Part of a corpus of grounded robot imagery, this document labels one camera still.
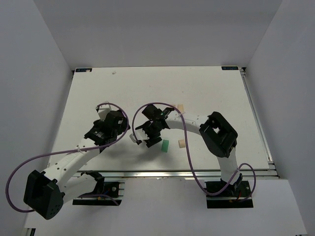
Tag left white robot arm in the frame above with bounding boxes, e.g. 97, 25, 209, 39
24, 110, 130, 220

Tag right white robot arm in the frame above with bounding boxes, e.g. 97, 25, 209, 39
131, 103, 240, 185

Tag green block lower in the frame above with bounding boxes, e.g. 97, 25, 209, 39
161, 140, 169, 153

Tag small light wood block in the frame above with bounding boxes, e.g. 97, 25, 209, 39
178, 139, 186, 148

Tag left blue corner label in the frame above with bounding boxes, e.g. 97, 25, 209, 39
75, 68, 92, 73

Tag blue corner label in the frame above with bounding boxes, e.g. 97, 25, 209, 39
221, 66, 239, 70
75, 68, 92, 73

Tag right blue corner label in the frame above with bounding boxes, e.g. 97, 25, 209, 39
221, 66, 239, 70

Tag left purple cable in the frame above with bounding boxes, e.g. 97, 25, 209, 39
5, 103, 128, 213

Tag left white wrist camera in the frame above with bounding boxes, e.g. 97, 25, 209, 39
95, 101, 112, 120

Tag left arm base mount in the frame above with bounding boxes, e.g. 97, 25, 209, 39
72, 171, 125, 206

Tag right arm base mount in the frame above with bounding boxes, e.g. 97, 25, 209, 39
206, 181, 253, 209

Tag aluminium frame rail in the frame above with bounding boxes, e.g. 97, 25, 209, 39
239, 67, 279, 177

